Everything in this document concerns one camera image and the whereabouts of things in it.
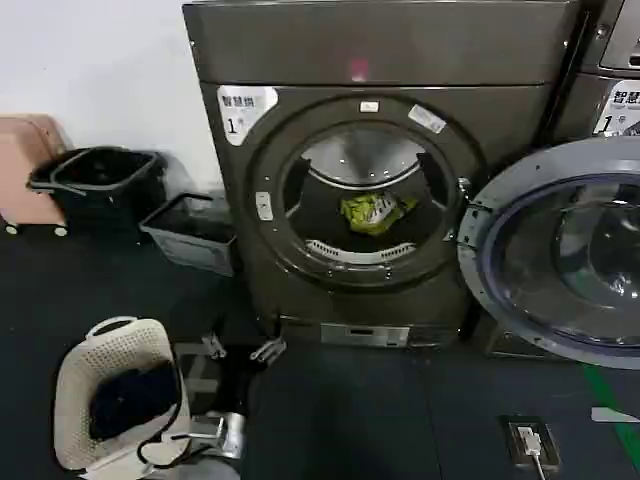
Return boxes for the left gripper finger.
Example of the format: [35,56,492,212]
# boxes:
[200,331,228,361]
[248,336,288,363]

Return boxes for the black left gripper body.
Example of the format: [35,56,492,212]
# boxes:
[191,351,254,419]

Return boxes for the white perforated laundry basket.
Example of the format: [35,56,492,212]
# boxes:
[53,315,194,474]

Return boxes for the dark navy clothes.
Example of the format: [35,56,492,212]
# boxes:
[88,358,179,442]

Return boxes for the grey plastic basket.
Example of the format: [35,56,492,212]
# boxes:
[138,191,239,279]

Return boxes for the yellow-green garment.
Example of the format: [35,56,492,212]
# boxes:
[339,192,419,235]

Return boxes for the black plastic basket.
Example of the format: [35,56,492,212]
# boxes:
[26,145,167,235]

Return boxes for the floor socket box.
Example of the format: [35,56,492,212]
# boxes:
[496,413,564,467]

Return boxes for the pink wheeled case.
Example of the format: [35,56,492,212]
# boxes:
[0,114,69,238]

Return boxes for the round glass dryer door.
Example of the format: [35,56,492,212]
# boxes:
[457,134,640,372]

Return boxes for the grey front-load dryer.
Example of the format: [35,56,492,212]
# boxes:
[182,0,587,352]

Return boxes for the grey dryer with label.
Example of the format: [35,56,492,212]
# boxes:
[482,0,640,361]

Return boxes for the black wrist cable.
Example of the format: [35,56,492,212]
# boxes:
[136,399,194,467]

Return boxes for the white plug with cable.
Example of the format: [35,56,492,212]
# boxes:
[516,424,552,480]

